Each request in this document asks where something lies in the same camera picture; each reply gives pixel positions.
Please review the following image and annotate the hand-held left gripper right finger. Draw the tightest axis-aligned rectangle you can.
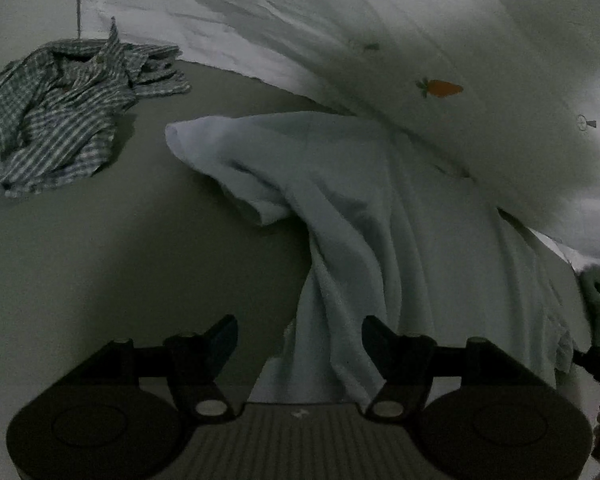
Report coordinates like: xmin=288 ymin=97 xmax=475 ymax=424
xmin=361 ymin=314 xmax=512 ymax=421

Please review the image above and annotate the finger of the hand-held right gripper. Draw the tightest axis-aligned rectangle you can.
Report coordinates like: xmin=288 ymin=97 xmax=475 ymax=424
xmin=572 ymin=347 xmax=600 ymax=382

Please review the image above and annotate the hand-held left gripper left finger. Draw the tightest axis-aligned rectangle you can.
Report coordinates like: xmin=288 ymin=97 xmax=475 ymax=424
xmin=98 ymin=314 xmax=241 ymax=421

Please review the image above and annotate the pale blue t-shirt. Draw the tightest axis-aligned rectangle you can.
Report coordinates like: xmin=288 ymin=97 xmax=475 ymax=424
xmin=164 ymin=112 xmax=593 ymax=411

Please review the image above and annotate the grey bed sheet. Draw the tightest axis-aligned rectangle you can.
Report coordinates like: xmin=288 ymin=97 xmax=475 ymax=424
xmin=0 ymin=0 xmax=361 ymax=396

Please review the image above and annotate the grey checked shirt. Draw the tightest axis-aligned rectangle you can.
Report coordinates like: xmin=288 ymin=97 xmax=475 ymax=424
xmin=0 ymin=16 xmax=193 ymax=205

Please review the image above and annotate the white carrot-print blanket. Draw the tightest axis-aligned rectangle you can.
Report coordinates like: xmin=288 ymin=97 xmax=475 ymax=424
xmin=87 ymin=0 xmax=600 ymax=261

